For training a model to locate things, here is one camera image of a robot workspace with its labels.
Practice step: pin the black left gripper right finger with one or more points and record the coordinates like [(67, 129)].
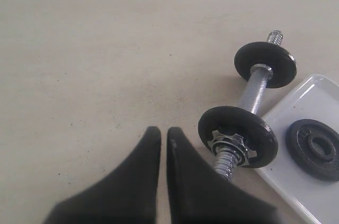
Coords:
[(197, 194)]

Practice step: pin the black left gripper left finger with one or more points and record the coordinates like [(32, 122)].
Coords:
[(126, 195)]

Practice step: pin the chrome threaded dumbbell bar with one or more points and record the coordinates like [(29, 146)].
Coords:
[(225, 163)]

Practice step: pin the chrome star collar nut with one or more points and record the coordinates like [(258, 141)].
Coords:
[(230, 143)]

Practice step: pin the black weight plate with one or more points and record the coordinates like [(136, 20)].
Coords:
[(230, 120), (313, 145)]

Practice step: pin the white rectangular tray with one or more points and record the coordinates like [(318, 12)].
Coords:
[(314, 200)]

